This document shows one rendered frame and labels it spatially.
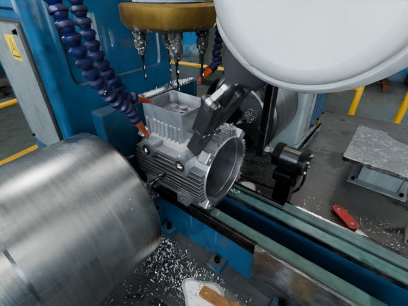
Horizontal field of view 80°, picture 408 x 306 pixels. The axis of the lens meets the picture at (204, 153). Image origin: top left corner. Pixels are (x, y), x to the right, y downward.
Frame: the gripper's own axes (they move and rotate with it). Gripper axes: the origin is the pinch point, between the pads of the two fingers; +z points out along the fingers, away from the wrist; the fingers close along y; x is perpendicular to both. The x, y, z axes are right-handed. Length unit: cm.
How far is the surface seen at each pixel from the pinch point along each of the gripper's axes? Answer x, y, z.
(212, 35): -169, -295, 134
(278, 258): 26.2, 1.6, 5.5
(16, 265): 1.0, 32.0, -1.4
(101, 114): -17.7, 8.7, 6.4
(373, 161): 35, -48, 2
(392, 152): 39, -58, 0
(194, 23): -12.5, -2.9, -15.3
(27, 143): -168, -26, 225
